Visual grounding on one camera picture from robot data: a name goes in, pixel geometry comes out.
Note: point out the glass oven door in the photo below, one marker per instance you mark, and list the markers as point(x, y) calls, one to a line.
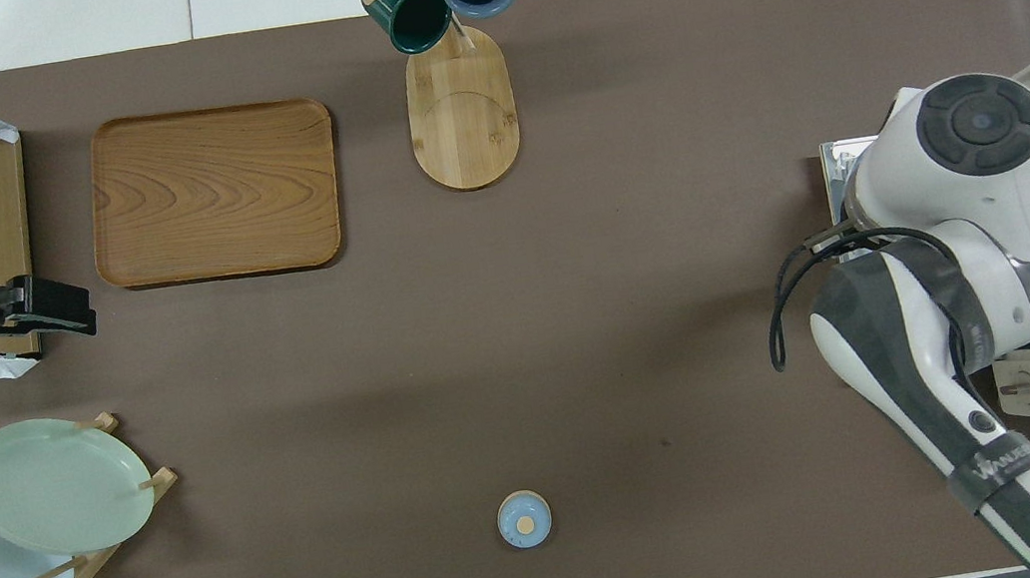
point(838, 183)

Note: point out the wooden mug rack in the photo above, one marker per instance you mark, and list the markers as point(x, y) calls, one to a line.
point(464, 125)

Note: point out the brown table mat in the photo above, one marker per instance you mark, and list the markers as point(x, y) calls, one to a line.
point(622, 264)

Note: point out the rectangular wooden tray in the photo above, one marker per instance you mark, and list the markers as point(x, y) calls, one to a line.
point(214, 192)

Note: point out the dark green mug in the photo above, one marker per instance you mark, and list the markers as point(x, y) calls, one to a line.
point(411, 11)

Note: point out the beige oven knob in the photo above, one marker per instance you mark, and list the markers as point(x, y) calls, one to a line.
point(1018, 390)

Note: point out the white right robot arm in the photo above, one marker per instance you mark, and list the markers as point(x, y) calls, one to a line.
point(912, 173)

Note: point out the pale green plate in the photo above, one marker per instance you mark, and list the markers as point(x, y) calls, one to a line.
point(59, 484)

